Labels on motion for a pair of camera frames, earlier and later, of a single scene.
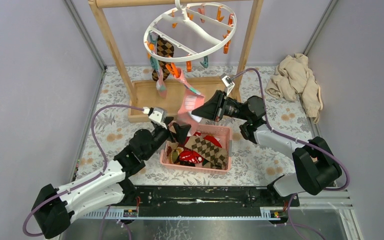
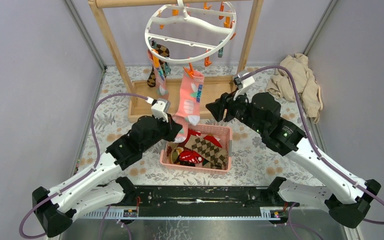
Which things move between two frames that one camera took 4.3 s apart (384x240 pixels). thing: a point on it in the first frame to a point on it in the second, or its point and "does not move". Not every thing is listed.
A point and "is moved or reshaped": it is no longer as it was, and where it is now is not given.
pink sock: (161, 85) is moved or reshaped
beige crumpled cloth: (294, 79) does not move
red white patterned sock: (191, 155) does not move
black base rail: (209, 197) does not move
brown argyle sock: (216, 157) does not move
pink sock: (191, 100) is moved or reshaped
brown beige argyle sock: (166, 48) is moved or reshaped
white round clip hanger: (189, 32) does not move
